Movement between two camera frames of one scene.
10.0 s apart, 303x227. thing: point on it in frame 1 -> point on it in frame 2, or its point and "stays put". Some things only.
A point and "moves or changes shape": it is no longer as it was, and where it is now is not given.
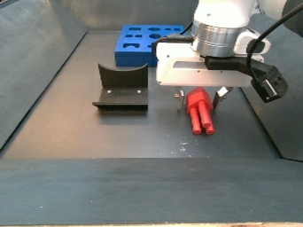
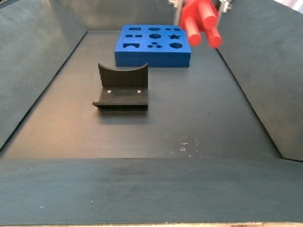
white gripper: (182, 67) -> (176, 3)
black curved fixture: (124, 90) stays put
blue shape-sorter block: (135, 42) stays put
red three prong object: (199, 107) moves or changes shape
